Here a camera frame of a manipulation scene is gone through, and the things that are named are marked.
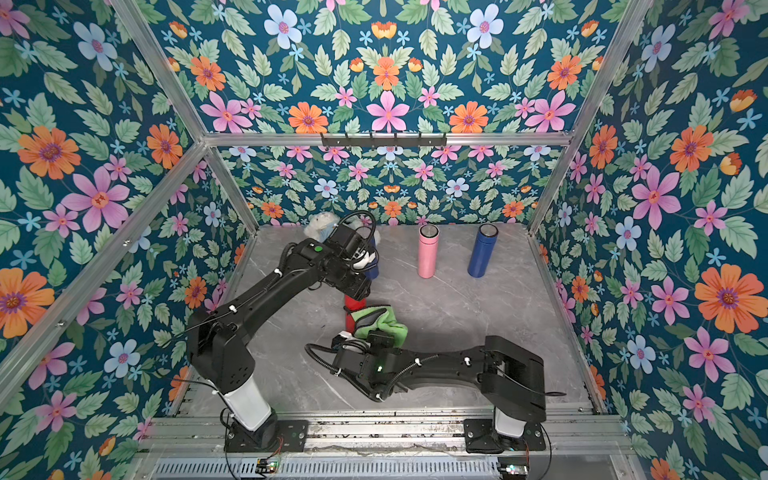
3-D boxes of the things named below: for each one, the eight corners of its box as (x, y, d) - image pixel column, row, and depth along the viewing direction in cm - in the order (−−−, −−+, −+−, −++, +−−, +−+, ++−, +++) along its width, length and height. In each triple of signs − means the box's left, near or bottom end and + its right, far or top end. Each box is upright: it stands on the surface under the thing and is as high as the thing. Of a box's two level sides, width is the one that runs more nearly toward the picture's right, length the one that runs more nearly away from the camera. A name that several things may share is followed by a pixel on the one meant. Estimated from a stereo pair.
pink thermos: (418, 278, 106) (420, 238, 89) (417, 265, 110) (419, 224, 93) (435, 278, 106) (440, 238, 89) (434, 265, 110) (438, 224, 93)
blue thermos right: (468, 277, 106) (479, 237, 90) (466, 263, 110) (476, 223, 94) (486, 277, 106) (500, 237, 90) (483, 263, 110) (496, 223, 94)
